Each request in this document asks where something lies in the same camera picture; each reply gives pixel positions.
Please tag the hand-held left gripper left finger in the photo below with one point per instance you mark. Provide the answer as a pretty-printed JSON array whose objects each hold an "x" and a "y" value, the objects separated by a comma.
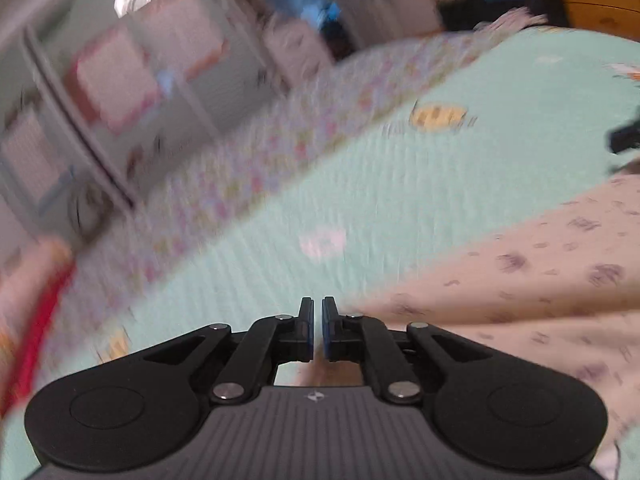
[{"x": 309, "y": 330}]

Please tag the mint quilted bee bedspread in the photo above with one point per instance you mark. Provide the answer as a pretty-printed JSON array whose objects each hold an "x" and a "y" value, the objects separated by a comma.
[{"x": 350, "y": 185}]

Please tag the grey hoop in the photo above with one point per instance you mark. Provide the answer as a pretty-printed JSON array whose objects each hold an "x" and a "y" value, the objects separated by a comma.
[{"x": 82, "y": 207}]

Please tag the black storage box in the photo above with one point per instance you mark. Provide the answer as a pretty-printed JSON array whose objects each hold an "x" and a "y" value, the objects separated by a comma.
[{"x": 500, "y": 2}]

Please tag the pink printed pants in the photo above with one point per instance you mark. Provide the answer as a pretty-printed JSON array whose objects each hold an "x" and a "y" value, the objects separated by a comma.
[{"x": 525, "y": 280}]

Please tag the blue bordered poster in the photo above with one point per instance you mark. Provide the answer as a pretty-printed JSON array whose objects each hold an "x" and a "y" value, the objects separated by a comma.
[{"x": 30, "y": 160}]

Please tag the pink bordered poster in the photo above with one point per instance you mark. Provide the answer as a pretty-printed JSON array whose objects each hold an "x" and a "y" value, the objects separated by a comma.
[{"x": 115, "y": 80}]

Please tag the red cloth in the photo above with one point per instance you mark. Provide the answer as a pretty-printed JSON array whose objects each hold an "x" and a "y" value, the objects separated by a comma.
[{"x": 40, "y": 340}]

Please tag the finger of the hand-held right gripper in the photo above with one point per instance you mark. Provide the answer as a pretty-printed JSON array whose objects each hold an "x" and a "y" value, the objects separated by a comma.
[{"x": 627, "y": 137}]

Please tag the white cloth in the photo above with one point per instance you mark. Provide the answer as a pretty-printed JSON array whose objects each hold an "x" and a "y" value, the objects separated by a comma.
[{"x": 510, "y": 20}]

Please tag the wooden desk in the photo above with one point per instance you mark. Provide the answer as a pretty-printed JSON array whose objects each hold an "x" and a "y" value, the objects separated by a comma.
[{"x": 605, "y": 5}]

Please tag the sliding door wardrobe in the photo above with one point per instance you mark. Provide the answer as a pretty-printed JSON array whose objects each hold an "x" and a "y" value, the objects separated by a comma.
[{"x": 60, "y": 35}]

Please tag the orange bordered poster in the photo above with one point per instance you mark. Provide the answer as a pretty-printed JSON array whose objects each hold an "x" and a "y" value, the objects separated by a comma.
[{"x": 185, "y": 30}]

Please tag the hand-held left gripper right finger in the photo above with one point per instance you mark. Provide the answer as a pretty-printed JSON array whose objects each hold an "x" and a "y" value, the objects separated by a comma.
[{"x": 326, "y": 330}]

